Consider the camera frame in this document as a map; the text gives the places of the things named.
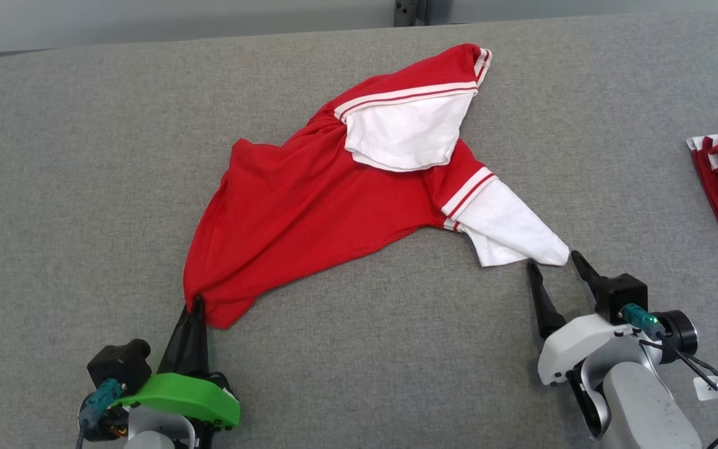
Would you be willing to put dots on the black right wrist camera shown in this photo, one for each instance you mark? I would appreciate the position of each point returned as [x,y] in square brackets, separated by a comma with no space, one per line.
[621,296]

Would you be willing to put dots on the grey post with black bracket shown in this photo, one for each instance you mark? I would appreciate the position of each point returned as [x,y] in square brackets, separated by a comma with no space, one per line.
[410,11]

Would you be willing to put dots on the red Bulls jersey white sleeves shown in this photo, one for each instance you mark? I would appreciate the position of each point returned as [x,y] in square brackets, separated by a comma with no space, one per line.
[303,206]

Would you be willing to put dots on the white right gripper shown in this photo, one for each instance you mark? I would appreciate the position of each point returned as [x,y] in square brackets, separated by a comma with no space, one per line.
[577,349]

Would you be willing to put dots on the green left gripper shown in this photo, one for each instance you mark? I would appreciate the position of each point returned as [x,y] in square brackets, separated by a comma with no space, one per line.
[191,396]

